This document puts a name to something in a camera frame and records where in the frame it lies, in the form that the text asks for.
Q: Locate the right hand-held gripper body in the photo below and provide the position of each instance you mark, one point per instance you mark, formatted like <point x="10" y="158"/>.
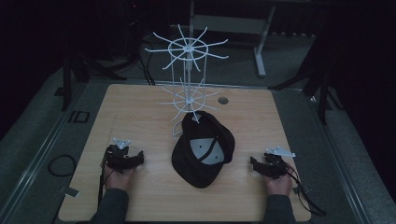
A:
<point x="277" y="163"/>

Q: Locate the round grey table grommet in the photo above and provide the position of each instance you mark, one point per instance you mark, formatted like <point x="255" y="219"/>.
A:
<point x="223" y="100"/>

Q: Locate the person's right hand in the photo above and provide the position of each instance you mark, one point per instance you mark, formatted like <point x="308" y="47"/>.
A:
<point x="278" y="185"/>

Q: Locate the black baseball cap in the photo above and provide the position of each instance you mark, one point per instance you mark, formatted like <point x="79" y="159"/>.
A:
<point x="202" y="149"/>

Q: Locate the grey tape strip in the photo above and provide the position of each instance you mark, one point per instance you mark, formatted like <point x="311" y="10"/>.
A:
<point x="72" y="192"/>

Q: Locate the person's left hand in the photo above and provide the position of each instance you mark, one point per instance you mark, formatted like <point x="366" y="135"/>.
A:
<point x="118" y="179"/>

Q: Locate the grey metal desk frame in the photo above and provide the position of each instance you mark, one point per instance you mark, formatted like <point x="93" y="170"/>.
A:
<point x="230" y="25"/>

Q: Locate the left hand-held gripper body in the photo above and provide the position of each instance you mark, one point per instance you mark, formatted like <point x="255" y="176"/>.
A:
<point x="116" y="155"/>

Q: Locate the black tripod stand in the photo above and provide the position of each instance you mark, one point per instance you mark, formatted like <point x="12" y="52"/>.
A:
<point x="323" y="93"/>
<point x="67" y="84"/>

